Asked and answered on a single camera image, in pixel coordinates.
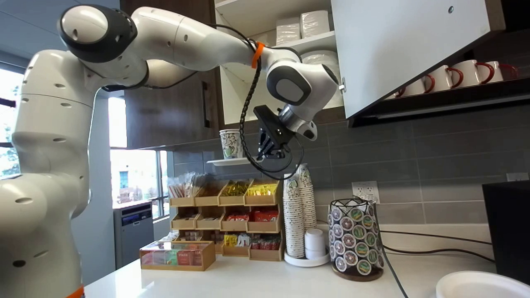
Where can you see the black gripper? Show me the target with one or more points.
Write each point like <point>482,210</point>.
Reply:
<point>275,127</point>

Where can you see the patterned paper coffee cup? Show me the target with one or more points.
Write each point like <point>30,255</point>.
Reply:
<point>230,142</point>

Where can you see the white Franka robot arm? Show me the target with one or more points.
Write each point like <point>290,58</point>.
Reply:
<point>50,165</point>

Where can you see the tall patterned paper cup stack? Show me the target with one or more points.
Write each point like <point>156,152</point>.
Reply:
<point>293,220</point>
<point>308,192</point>

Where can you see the wrapped paper plate stack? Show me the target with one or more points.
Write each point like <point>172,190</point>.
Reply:
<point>336,93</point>

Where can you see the white cup lid stack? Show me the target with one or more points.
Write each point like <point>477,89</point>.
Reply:
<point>315,242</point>

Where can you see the dark wood cabinet door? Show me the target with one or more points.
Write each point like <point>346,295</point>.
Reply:
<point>166,116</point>

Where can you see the coffee pod carousel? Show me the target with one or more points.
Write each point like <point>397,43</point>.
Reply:
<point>356,237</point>

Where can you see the white plate under cup stacks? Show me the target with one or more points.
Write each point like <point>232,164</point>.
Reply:
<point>325,260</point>

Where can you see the white cabinet door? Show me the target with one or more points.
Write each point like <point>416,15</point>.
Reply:
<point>407,49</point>

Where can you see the black coffee machine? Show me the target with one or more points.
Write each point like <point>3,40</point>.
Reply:
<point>510,232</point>

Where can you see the wooden condiment organizer rack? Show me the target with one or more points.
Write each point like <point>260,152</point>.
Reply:
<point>237,217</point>

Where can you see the wooden tea bag box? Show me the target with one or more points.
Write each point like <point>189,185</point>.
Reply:
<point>175,256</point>

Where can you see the grey dishwasher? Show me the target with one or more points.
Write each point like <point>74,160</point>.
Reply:
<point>132,232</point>

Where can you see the white wall outlet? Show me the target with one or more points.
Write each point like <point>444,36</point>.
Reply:
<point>366,190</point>

